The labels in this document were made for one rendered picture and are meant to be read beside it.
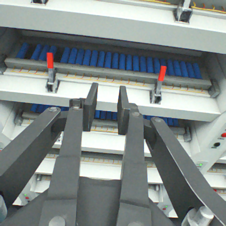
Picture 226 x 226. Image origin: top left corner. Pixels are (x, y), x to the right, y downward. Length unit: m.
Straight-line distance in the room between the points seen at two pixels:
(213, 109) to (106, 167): 0.45
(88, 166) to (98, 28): 0.53
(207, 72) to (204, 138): 0.21
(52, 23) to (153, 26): 0.19
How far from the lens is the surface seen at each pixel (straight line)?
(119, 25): 0.34
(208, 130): 0.55
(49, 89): 0.44
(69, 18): 0.35
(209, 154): 0.64
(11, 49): 0.59
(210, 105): 0.51
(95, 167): 0.70
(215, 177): 0.87
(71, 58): 0.48
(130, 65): 0.47
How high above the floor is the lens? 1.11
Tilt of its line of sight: 39 degrees down
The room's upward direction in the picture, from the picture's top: 8 degrees clockwise
